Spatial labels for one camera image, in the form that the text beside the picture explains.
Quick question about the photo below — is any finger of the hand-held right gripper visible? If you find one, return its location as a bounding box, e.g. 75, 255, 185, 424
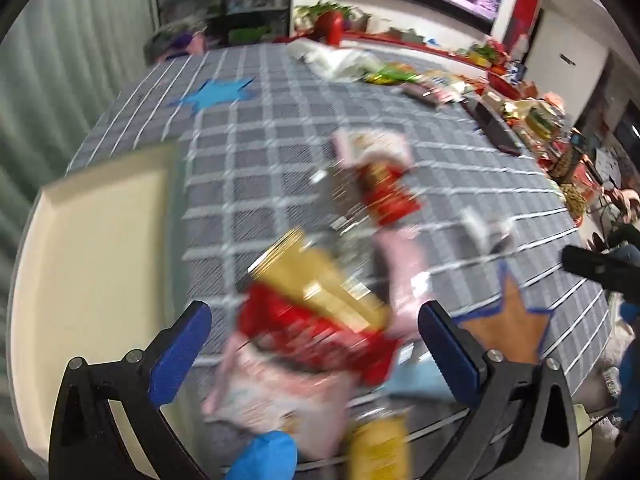
561, 244, 640, 292

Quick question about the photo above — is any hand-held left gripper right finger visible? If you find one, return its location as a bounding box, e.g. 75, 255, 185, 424
417, 301, 581, 480

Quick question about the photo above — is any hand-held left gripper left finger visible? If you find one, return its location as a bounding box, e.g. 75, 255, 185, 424
48, 300, 213, 480

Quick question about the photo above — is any cream plastic tray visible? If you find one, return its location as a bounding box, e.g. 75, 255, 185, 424
10, 140, 188, 456

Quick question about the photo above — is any red gold snack packet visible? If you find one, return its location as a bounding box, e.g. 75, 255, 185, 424
356, 156, 422, 227

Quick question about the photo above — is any light blue snack packet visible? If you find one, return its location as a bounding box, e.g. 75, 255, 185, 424
382, 357, 453, 403

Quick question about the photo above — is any orange star sticker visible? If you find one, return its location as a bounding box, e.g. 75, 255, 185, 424
452, 262, 556, 366

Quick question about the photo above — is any pink white snack packet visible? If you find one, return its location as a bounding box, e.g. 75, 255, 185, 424
202, 342, 353, 458

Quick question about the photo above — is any small silver wrapper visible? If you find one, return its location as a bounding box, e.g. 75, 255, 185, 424
461, 207, 515, 255

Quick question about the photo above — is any large red snack packet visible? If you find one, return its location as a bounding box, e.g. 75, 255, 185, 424
236, 282, 403, 388

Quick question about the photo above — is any pile of assorted snack packets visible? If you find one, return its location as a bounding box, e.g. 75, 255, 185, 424
467, 37, 608, 223

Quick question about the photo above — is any black flat box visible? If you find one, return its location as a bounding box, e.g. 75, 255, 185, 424
459, 96, 524, 157

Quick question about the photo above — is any dark brown snack packet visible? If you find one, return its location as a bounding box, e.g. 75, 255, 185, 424
401, 81, 452, 109

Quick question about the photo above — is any grey checkered tablecloth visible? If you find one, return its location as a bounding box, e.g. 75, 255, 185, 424
65, 42, 613, 461

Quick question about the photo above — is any blue star sticker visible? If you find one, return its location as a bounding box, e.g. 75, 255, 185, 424
170, 76, 256, 112

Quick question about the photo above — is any green snack packet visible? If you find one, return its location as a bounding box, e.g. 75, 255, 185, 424
364, 64, 420, 86

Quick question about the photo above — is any pale green curtain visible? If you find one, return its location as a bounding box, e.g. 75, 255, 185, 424
0, 0, 158, 241

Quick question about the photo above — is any white plastic bag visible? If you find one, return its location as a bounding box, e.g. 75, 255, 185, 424
286, 39, 383, 82

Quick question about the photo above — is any red vase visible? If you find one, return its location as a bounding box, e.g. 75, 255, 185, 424
312, 10, 347, 47

